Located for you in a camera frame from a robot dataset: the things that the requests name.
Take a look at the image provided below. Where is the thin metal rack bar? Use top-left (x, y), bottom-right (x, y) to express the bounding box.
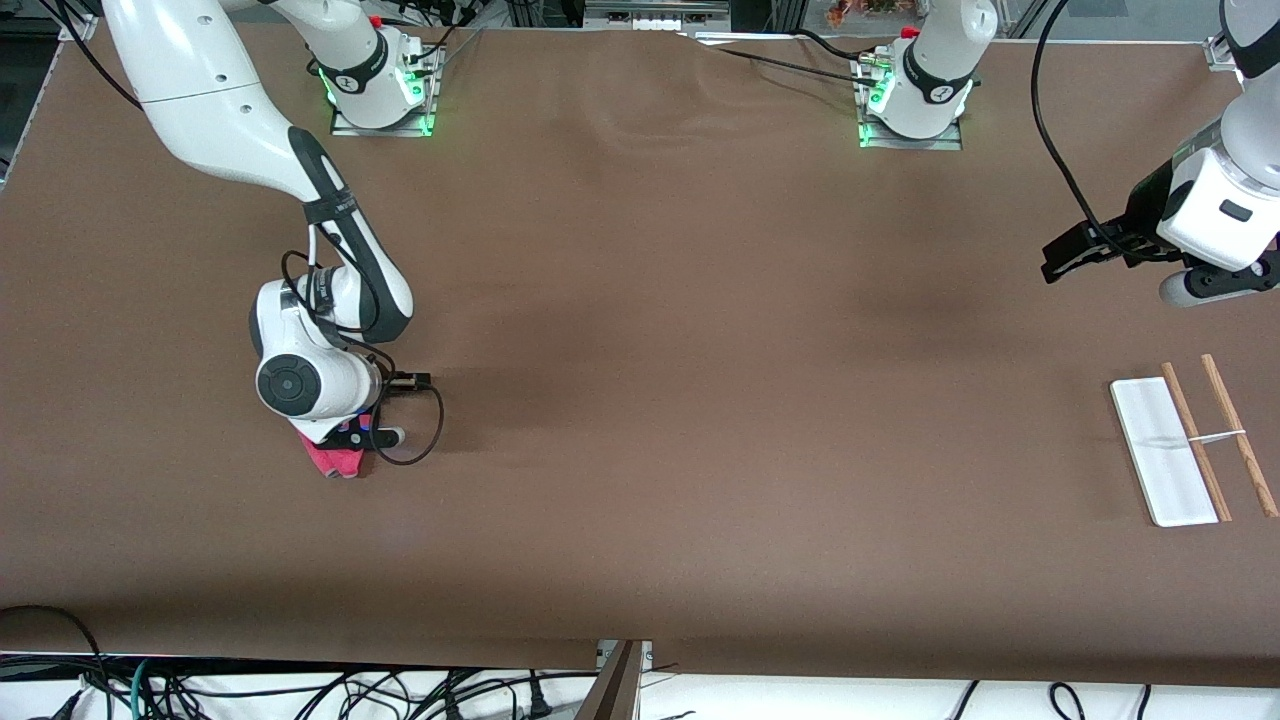
top-left (1150, 429), bottom-right (1248, 448)

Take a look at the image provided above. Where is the white power strip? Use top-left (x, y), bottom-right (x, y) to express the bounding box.
top-left (584, 0), bottom-right (733, 33)

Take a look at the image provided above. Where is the pink and grey towel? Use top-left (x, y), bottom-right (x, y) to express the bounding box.
top-left (299, 431), bottom-right (368, 480)

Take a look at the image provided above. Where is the brown table cover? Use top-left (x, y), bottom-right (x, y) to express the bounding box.
top-left (0, 18), bottom-right (1280, 689)

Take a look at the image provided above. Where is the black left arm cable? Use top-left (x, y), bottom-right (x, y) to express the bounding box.
top-left (1030, 0), bottom-right (1181, 263)

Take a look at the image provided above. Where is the aluminium profile post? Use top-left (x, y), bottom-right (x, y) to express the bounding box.
top-left (575, 640), bottom-right (653, 720)

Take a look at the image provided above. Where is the black cable to arm base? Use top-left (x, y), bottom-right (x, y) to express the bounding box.
top-left (690, 28), bottom-right (883, 89)

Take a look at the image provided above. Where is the black looped floor cable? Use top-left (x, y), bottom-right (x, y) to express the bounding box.
top-left (0, 604), bottom-right (113, 720)

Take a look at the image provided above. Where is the white rack base plate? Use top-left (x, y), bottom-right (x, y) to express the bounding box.
top-left (1110, 376), bottom-right (1221, 528)

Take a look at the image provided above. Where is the orange clutter item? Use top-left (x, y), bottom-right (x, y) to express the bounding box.
top-left (825, 0), bottom-right (906, 28)

